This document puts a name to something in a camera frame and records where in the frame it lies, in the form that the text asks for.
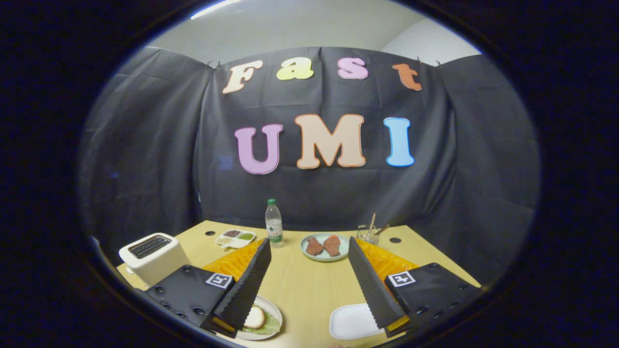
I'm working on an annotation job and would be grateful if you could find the white round plate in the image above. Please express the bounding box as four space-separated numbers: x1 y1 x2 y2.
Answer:
235 295 283 341

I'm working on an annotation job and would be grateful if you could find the white toaster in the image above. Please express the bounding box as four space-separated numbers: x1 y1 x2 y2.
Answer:
118 232 192 288

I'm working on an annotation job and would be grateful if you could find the white bread slice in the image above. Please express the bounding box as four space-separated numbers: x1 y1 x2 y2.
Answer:
243 305 266 330

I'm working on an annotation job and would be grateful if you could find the clear plastic water bottle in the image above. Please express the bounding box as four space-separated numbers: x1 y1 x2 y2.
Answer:
265 199 284 248

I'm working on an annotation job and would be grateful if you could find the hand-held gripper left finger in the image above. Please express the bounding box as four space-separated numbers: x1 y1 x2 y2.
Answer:
145 237 272 339

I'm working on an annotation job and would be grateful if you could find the white square plate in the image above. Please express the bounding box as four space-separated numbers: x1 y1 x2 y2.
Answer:
329 303 387 340

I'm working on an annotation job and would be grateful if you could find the white divided snack tray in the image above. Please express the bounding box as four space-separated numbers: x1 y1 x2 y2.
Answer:
215 229 256 250

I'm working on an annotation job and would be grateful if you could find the green lettuce leaf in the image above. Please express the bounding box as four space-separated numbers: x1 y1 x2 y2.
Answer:
242 312 281 336

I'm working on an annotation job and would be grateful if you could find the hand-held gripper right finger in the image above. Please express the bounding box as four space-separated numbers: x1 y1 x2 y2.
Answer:
348 236 484 338

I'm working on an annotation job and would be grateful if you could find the pale green round plate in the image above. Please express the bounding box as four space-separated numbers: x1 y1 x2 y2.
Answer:
300 232 350 262

